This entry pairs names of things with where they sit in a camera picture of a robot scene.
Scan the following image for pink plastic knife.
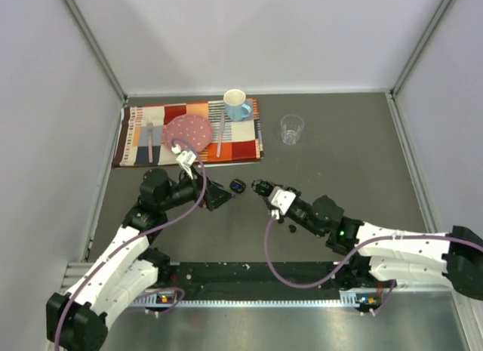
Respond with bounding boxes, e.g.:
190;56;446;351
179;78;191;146
216;111;225;158

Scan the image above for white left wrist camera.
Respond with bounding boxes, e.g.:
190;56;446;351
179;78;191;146
171;145;196;179

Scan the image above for pink plastic fork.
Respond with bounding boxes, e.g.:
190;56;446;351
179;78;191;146
146;118;154;164

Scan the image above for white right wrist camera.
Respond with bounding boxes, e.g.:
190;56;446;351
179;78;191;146
267;186;297;220

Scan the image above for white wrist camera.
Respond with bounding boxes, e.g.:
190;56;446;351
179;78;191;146
267;186;297;220
171;145;196;179

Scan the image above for grey slotted cable duct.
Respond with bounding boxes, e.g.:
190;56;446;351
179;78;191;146
130;291;382;309

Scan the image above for pink polka dot plate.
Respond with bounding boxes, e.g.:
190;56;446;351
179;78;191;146
163;114;214;152

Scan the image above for light blue mug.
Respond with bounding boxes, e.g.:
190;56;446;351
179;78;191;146
223;89;252;122

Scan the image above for clear drinking glass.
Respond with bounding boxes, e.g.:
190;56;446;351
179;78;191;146
280;114;305;146

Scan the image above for glossy black earbud charging case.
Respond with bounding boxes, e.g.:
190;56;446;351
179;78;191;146
229;179;246;194

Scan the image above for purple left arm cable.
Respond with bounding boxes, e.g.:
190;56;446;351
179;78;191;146
54;138;207;351

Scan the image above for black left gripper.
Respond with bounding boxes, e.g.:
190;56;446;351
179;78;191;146
159;165;235;212

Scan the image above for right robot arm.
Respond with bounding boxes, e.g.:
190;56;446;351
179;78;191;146
251;179;482;300

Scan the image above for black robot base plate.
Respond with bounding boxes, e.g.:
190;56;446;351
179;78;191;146
159;262;359;301

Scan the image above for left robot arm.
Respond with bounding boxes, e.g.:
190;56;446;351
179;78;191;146
46;168;234;350

